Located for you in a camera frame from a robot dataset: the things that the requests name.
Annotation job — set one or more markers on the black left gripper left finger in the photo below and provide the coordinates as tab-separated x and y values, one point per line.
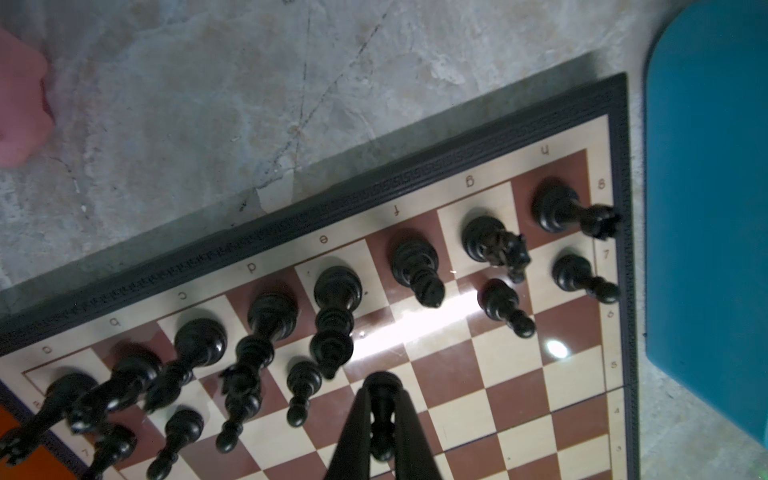
351	458

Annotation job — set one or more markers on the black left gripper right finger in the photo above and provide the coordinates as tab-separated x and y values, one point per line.
413	458

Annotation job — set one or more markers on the folding chess board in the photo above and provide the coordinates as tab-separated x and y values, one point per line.
510	376

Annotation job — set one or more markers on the pink pig toy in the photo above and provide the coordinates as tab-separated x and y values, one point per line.
26	122

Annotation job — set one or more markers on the blue plastic tray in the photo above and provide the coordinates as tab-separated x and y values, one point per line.
706	207

